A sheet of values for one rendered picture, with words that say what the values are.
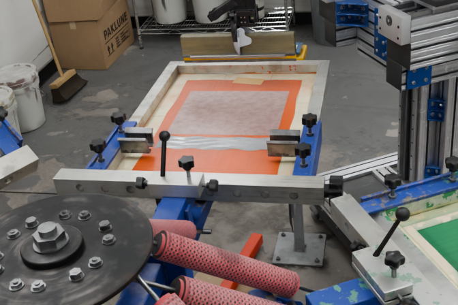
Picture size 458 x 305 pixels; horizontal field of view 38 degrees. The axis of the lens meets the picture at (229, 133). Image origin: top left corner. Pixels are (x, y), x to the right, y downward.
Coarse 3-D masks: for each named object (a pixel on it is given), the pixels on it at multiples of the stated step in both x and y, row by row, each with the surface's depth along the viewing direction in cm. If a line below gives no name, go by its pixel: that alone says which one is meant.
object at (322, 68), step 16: (176, 64) 239; (192, 64) 238; (208, 64) 236; (224, 64) 235; (240, 64) 233; (256, 64) 232; (272, 64) 230; (288, 64) 229; (304, 64) 228; (320, 64) 226; (160, 80) 228; (320, 80) 215; (160, 96) 221; (320, 96) 205; (144, 112) 207; (320, 112) 196; (112, 160) 183
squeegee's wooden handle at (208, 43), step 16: (256, 32) 215; (272, 32) 213; (288, 32) 212; (192, 48) 220; (208, 48) 219; (224, 48) 217; (240, 48) 216; (256, 48) 215; (272, 48) 214; (288, 48) 213
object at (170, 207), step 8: (168, 200) 154; (176, 200) 153; (184, 200) 153; (192, 200) 158; (160, 208) 151; (168, 208) 151; (176, 208) 150; (184, 208) 152; (160, 216) 148; (168, 216) 148; (176, 216) 148; (184, 216) 152
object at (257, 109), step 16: (272, 80) 227; (288, 80) 226; (240, 96) 218; (256, 96) 217; (272, 96) 216; (288, 96) 215; (240, 112) 208; (256, 112) 207; (272, 112) 206; (288, 112) 205; (224, 128) 200; (240, 128) 199; (256, 128) 198; (272, 128) 197; (288, 128) 196; (224, 160) 184; (240, 160) 183; (256, 160) 182; (272, 160) 181
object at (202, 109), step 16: (192, 80) 234; (208, 80) 232; (224, 80) 231; (192, 96) 222; (208, 96) 221; (224, 96) 220; (176, 112) 213; (192, 112) 211; (208, 112) 210; (224, 112) 209; (160, 128) 204; (176, 128) 203; (192, 128) 202; (208, 128) 201; (144, 160) 188; (160, 160) 187; (176, 160) 186; (208, 160) 184
